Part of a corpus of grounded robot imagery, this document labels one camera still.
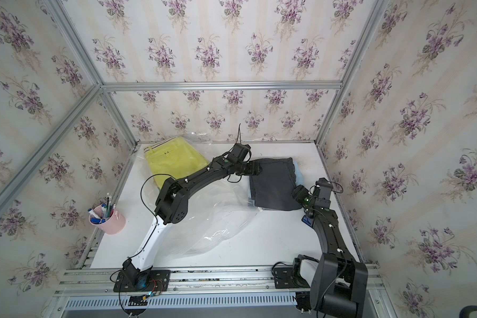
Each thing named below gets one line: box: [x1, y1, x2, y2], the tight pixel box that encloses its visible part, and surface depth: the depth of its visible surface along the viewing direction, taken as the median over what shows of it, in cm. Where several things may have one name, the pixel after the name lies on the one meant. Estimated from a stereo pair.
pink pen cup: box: [88, 204, 127, 235], surface depth 82 cm
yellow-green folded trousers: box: [143, 135, 211, 189], surface depth 104 cm
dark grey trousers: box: [249, 157, 303, 211], surface depth 90 cm
